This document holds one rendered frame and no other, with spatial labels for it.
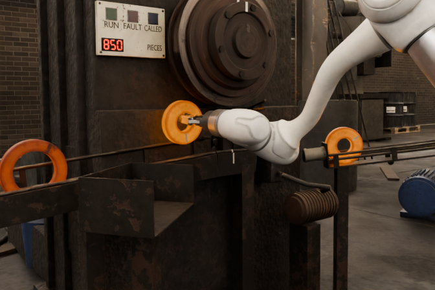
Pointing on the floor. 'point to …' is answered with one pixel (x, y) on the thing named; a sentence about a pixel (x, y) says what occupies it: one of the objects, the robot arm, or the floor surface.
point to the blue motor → (418, 195)
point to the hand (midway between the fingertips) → (182, 117)
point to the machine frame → (153, 122)
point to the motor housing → (307, 235)
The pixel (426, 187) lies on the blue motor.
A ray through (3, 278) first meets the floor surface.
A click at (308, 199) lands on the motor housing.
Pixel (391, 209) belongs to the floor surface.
